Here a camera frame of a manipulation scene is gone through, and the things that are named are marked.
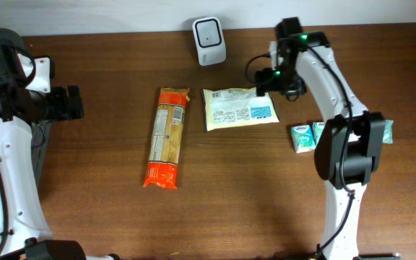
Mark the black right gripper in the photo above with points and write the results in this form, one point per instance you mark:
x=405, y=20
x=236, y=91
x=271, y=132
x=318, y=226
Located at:
x=263, y=81

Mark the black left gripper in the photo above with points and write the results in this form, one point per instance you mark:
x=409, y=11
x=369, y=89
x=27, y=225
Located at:
x=73, y=102

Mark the blue white tissue packet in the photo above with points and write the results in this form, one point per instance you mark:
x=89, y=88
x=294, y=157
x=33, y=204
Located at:
x=302, y=138

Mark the yellow wet wipes packet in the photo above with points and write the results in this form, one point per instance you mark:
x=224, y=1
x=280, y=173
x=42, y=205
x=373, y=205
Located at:
x=237, y=107

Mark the teal snack packet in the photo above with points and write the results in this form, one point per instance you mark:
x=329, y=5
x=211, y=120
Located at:
x=388, y=132

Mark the orange spaghetti packet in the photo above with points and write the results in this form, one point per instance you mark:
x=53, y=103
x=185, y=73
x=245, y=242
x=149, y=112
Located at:
x=162, y=166

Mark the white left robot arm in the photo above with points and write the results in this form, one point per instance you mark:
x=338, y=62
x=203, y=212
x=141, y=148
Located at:
x=28, y=236

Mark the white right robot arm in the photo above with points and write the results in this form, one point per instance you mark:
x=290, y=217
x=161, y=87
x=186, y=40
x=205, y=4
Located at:
x=349, y=150

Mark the white barcode scanner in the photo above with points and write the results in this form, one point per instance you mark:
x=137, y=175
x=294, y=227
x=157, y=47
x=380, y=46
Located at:
x=209, y=40

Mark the grey plastic basket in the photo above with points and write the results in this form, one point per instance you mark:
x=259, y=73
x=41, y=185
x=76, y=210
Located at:
x=21, y=145

